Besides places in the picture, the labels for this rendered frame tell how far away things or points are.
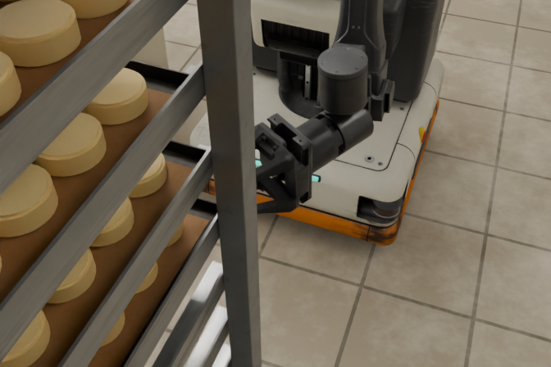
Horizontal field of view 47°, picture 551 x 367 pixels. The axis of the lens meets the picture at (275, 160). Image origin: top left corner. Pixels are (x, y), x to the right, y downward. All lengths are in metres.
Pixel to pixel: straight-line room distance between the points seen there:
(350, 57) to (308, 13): 0.69
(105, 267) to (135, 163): 0.11
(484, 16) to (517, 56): 0.31
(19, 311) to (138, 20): 0.18
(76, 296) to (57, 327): 0.03
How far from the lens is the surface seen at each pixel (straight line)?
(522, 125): 2.36
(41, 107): 0.34
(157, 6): 0.41
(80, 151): 0.44
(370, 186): 1.64
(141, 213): 0.54
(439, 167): 2.12
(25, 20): 0.40
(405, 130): 1.79
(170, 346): 0.67
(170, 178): 0.56
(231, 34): 0.46
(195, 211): 0.65
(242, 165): 0.54
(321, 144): 0.73
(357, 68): 0.71
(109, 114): 0.48
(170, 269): 0.61
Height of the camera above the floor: 1.44
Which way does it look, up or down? 44 degrees down
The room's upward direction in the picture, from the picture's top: straight up
